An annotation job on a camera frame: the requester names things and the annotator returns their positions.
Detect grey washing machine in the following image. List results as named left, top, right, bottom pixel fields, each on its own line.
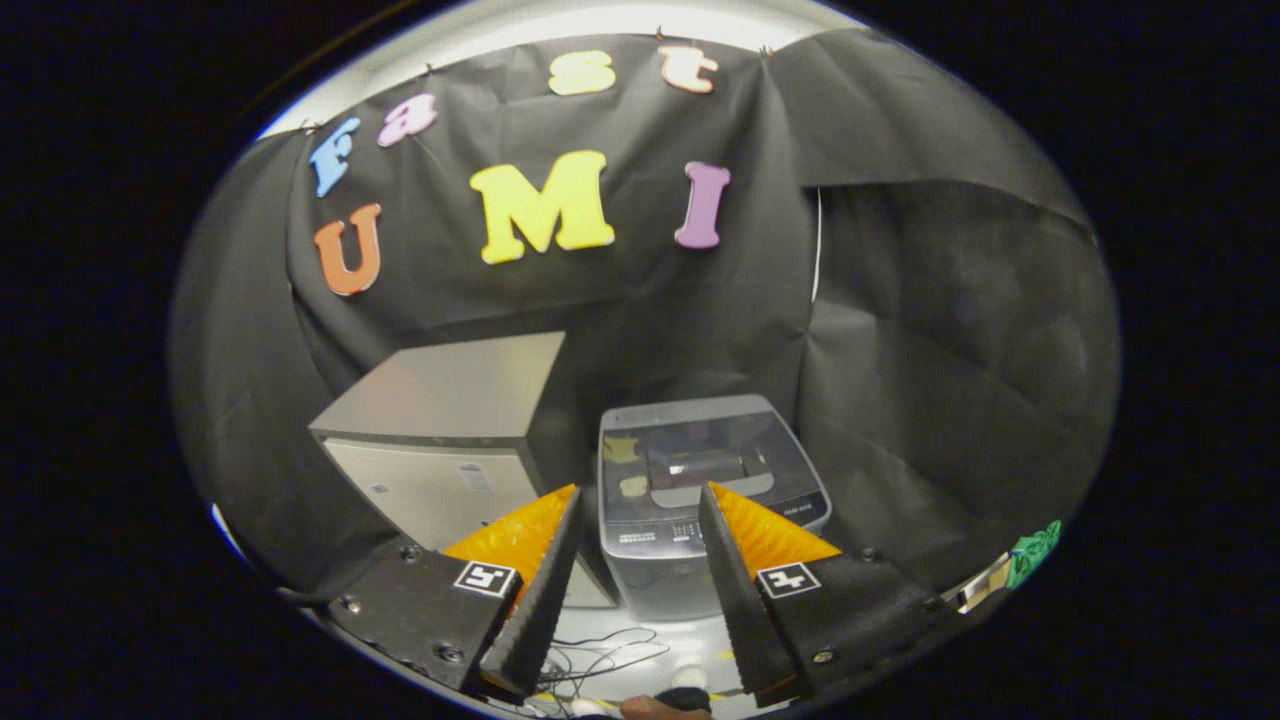
left=596, top=393, right=834, bottom=624

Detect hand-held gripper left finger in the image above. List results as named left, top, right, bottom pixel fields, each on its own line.
left=322, top=485, right=585, bottom=699

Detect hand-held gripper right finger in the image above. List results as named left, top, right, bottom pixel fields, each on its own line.
left=696, top=481, right=963, bottom=707

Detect green cloth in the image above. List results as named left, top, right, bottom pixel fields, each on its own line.
left=1004, top=518, right=1063, bottom=590

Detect black backdrop cloth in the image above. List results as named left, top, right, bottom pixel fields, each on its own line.
left=168, top=28, right=1121, bottom=603

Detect thin black cables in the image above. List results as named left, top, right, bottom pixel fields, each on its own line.
left=528, top=627, right=673, bottom=718

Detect dark washing machine lid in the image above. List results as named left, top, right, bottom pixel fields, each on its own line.
left=599, top=395, right=827, bottom=528

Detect grey metal cabinet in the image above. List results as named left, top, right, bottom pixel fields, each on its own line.
left=307, top=331, right=619, bottom=610

